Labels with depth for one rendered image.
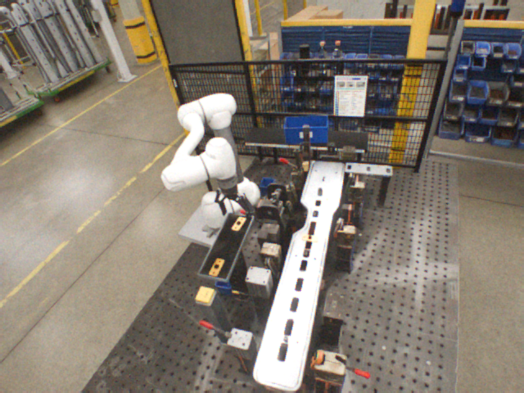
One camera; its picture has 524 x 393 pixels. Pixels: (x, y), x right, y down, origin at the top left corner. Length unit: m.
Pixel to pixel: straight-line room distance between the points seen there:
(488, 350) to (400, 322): 1.03
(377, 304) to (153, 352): 1.19
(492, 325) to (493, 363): 0.27
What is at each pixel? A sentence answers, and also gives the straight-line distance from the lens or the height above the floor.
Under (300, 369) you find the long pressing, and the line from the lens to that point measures 1.26.
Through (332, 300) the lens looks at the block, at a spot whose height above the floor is 1.03.
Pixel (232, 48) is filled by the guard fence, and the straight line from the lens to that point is 3.50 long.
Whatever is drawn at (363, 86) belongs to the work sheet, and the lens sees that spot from 2.14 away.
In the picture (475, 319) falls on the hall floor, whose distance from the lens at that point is 2.70.
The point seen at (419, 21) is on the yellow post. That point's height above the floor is 1.75.
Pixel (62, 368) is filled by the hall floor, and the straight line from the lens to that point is 2.95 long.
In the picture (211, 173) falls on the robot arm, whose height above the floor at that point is 1.54.
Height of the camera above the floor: 2.21
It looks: 42 degrees down
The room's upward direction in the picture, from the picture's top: 10 degrees counter-clockwise
